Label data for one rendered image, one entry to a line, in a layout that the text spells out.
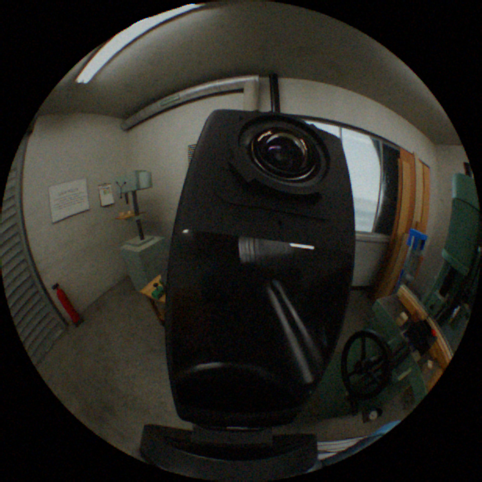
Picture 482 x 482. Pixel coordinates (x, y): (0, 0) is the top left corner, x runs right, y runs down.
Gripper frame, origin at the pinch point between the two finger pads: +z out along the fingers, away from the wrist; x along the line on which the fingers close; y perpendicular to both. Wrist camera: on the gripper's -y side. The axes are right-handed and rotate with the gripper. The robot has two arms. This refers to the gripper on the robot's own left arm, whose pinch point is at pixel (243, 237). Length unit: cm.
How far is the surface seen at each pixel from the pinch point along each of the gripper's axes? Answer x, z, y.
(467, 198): 64, -13, -28
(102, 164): -211, 130, -35
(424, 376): 64, -33, 25
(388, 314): 65, 3, 25
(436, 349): 74, -28, 20
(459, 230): 66, -11, -17
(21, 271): -225, -28, 57
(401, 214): 187, 89, -26
